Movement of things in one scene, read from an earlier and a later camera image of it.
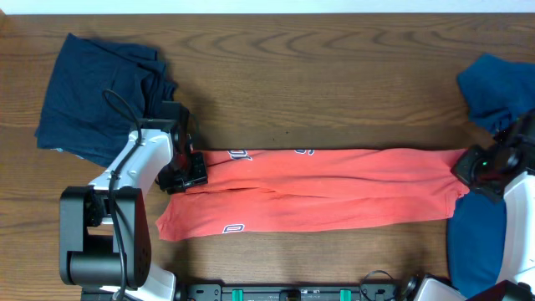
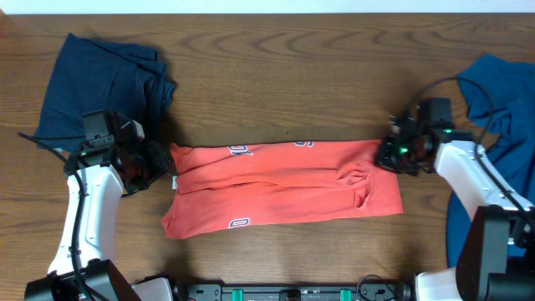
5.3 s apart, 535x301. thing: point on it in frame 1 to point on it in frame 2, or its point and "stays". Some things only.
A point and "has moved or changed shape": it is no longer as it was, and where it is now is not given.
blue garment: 499,91 stays
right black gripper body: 477,170 to 399,156
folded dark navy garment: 97,94 stays
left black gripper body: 185,172 to 145,165
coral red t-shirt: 261,190 has moved or changed shape
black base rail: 239,292 stays
